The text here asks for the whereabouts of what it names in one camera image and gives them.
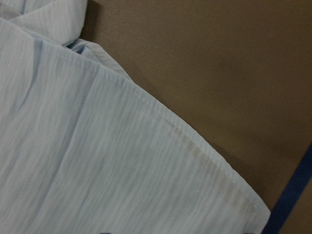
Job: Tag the light blue button-up shirt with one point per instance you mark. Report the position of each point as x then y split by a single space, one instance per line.
84 150

